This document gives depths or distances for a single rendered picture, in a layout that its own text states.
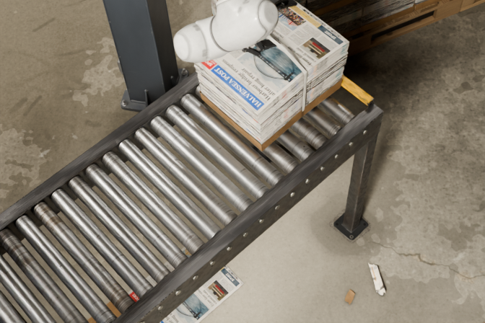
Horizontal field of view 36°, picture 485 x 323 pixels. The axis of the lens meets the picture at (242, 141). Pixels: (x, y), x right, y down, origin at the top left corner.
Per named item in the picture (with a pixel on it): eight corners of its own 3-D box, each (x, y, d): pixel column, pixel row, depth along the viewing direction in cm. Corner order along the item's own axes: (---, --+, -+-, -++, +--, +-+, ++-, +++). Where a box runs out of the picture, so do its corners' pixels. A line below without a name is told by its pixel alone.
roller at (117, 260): (63, 191, 231) (59, 183, 227) (159, 295, 211) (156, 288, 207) (50, 201, 229) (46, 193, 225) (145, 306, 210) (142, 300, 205)
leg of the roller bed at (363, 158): (350, 215, 306) (367, 122, 249) (360, 224, 304) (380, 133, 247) (341, 224, 304) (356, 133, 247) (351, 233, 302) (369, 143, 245)
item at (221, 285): (196, 236, 304) (196, 235, 303) (244, 283, 292) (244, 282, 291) (125, 295, 291) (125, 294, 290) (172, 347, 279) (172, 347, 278)
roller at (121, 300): (46, 204, 229) (42, 196, 225) (141, 310, 209) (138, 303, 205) (32, 214, 227) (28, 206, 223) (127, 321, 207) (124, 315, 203)
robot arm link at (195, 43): (215, 60, 202) (248, 47, 193) (174, 72, 192) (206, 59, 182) (203, 23, 202) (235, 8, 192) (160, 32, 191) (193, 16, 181)
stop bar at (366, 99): (281, 29, 258) (281, 25, 256) (374, 101, 239) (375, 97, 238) (273, 34, 257) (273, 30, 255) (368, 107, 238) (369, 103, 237)
